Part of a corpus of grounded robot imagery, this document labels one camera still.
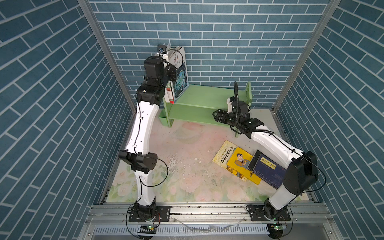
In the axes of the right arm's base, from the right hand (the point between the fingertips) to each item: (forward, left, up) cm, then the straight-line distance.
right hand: (216, 112), depth 84 cm
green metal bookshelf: (+6, +12, 0) cm, 14 cm away
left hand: (+6, +24, +26) cm, 36 cm away
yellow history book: (-13, -6, -26) cm, 30 cm away
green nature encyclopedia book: (+4, +27, +8) cm, 29 cm away
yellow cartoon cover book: (-19, -15, -24) cm, 34 cm away
